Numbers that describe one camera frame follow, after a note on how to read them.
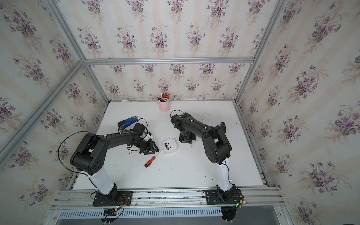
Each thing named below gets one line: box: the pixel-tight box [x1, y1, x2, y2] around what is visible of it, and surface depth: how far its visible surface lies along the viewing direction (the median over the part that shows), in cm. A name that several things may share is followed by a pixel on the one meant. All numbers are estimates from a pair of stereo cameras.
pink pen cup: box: [157, 98, 171, 113], surface depth 111 cm
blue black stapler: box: [117, 115, 139, 130], surface depth 106 cm
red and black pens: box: [157, 92, 170, 103], surface depth 110 cm
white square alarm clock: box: [161, 138, 179, 154], surface depth 92 cm
